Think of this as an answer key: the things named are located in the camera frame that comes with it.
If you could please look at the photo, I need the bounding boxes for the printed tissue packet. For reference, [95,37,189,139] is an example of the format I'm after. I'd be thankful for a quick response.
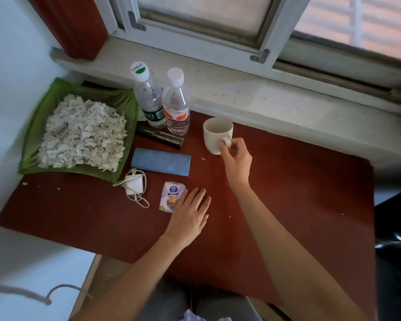
[159,181,187,214]

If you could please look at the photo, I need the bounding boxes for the white charger with cable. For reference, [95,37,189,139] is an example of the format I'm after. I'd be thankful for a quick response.
[112,168,150,209]

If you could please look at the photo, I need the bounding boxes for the green glass tray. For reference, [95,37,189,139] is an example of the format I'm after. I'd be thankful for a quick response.
[18,78,139,184]

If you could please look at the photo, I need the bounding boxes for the person's left forearm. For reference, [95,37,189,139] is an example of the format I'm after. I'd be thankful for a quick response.
[70,234,184,321]

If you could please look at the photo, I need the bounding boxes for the black cable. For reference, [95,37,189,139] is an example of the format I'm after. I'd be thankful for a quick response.
[0,283,84,306]

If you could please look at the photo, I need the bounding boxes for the red wooden window trim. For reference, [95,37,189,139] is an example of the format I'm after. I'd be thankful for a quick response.
[25,0,109,61]

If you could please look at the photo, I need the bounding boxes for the person's left hand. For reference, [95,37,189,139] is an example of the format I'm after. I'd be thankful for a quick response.
[163,187,212,250]

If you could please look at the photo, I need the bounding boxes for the black leather office chair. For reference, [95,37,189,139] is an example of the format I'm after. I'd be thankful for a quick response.
[374,185,401,321]

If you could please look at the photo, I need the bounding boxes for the person's right forearm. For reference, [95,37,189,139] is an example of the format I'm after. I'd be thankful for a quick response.
[230,185,372,321]

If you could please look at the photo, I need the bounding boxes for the clear bottle red label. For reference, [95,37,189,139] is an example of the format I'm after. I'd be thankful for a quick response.
[161,67,191,136]

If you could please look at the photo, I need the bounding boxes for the person's grey trousers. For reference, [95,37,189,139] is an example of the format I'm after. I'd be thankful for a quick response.
[137,279,263,321]

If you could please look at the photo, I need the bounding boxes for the blue soft case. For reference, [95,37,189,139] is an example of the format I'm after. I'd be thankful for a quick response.
[131,148,192,177]

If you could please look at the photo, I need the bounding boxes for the clear bottle green label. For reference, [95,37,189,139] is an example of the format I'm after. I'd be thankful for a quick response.
[130,61,168,130]

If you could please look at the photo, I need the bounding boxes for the person's right hand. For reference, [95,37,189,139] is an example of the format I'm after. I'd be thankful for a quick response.
[219,137,253,191]

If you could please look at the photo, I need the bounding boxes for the white ceramic mug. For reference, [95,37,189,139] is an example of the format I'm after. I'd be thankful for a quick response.
[203,117,234,156]

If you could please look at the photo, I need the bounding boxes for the red wooden desk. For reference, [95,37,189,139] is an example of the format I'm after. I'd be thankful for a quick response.
[0,110,378,321]

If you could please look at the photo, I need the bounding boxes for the white framed window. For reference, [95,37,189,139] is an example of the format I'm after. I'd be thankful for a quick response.
[93,0,401,114]

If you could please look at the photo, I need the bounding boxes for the dark metal tube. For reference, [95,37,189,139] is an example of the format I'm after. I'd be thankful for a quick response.
[135,124,185,150]

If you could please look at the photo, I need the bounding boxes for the person's blue checked shirt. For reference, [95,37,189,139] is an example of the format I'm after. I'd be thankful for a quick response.
[180,309,233,321]

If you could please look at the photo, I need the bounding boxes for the pile of white dried slices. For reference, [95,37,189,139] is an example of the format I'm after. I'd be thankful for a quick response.
[37,94,128,173]

